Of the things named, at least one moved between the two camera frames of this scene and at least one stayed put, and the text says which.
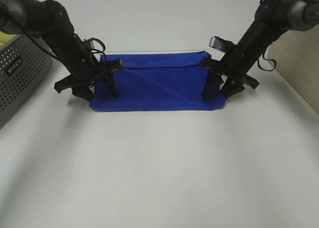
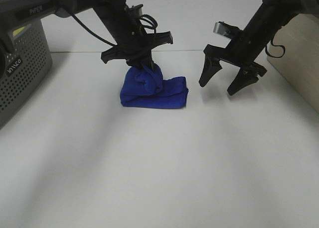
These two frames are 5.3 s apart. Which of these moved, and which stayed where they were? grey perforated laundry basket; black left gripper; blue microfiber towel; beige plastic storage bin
Moved: black left gripper; blue microfiber towel
Stayed: beige plastic storage bin; grey perforated laundry basket
